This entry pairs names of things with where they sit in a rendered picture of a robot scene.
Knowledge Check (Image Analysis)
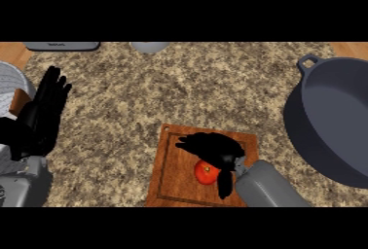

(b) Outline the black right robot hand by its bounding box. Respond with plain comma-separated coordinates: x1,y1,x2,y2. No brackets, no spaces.
175,131,247,200

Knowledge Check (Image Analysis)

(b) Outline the red tomato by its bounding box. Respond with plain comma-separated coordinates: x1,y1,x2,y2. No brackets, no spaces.
192,159,223,186

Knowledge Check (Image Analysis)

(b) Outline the grey flat appliance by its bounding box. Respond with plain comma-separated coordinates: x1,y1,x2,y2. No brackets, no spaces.
22,41,102,53

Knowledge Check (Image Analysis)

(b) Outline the pale grey rounded object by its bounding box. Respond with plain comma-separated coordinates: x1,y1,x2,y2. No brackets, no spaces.
130,41,173,55

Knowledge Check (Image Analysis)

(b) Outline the brown wooden cutting board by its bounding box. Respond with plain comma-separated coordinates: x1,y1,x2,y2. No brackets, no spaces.
142,123,260,208

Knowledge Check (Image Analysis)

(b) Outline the dark grey pot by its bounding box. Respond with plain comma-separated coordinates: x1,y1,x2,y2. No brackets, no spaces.
283,53,368,190

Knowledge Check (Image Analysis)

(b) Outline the pale grey mesh object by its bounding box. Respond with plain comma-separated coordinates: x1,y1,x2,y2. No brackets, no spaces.
0,60,37,120

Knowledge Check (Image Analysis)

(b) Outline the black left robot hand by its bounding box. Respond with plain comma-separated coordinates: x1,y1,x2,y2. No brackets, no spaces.
0,65,74,161

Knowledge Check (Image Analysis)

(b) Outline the brown wooden block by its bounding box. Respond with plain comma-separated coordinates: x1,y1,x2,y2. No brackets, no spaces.
9,88,33,117

